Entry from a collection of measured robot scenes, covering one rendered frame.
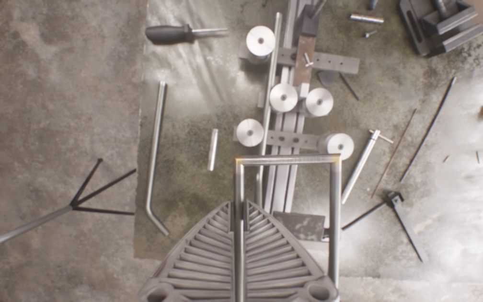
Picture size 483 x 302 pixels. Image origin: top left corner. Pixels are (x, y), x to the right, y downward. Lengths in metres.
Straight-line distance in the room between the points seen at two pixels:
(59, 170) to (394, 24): 1.98
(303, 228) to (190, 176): 0.27
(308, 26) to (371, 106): 0.24
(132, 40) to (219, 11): 1.17
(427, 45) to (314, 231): 0.50
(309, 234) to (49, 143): 1.82
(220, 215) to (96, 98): 1.55
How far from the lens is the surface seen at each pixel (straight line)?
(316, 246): 0.34
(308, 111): 0.38
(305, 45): 0.41
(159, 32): 0.48
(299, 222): 0.31
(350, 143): 0.40
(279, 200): 0.44
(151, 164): 0.47
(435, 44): 0.65
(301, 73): 0.39
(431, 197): 0.68
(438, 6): 0.66
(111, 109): 1.59
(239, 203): 0.18
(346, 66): 0.46
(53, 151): 1.89
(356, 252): 0.61
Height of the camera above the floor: 1.31
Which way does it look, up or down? 84 degrees down
